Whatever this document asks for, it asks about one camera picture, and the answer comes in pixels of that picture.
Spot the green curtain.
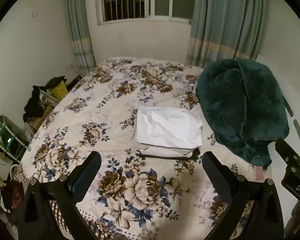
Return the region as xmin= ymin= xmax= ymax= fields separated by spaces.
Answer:
xmin=65 ymin=0 xmax=96 ymax=77
xmin=186 ymin=0 xmax=267 ymax=68

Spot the left green curtain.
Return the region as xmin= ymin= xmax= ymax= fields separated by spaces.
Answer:
xmin=65 ymin=0 xmax=96 ymax=77

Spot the beige undergarment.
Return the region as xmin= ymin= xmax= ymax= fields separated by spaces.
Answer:
xmin=139 ymin=146 xmax=194 ymax=157

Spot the white mug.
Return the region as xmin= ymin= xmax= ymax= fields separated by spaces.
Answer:
xmin=9 ymin=164 xmax=22 ymax=182

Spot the yellow box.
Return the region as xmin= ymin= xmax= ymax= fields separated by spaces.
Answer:
xmin=49 ymin=81 xmax=68 ymax=101

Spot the dark green plush blanket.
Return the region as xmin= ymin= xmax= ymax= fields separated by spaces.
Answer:
xmin=196 ymin=59 xmax=289 ymax=169

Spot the green wire rack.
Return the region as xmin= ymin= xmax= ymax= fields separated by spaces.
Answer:
xmin=0 ymin=114 xmax=29 ymax=163

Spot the white t-shirt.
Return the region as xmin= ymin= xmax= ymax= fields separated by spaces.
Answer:
xmin=135 ymin=106 xmax=203 ymax=149

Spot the red bag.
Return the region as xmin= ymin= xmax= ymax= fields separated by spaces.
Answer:
xmin=0 ymin=180 xmax=24 ymax=212

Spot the floral bed sheet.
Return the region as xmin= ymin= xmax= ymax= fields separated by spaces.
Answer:
xmin=16 ymin=57 xmax=273 ymax=240

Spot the barred window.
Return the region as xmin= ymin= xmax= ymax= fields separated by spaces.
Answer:
xmin=95 ymin=0 xmax=194 ymax=24

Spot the black clothes pile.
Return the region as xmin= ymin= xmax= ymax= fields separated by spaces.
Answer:
xmin=23 ymin=76 xmax=66 ymax=122

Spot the right green curtain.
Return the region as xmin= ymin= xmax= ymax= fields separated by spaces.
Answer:
xmin=186 ymin=0 xmax=267 ymax=68

